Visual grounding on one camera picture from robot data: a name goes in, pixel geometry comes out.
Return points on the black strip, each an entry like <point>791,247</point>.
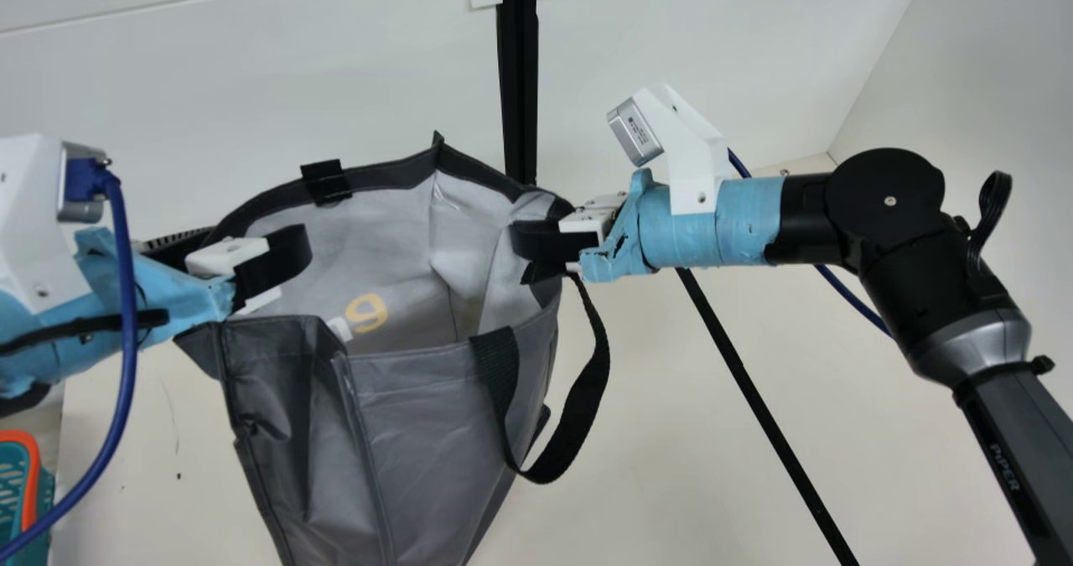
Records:
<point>763,415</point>

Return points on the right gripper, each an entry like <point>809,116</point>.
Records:
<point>687,235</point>

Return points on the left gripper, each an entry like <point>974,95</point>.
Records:
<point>180,298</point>

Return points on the teal shopping basket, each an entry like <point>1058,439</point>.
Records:
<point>12,490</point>

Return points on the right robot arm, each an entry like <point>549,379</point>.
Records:
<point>939,281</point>

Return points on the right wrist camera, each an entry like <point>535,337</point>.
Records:
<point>687,155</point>

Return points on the black post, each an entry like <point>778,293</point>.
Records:
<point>518,71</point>

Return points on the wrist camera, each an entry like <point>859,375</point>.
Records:
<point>29,214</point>
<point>687,155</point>

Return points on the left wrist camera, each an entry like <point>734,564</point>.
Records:
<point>29,214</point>

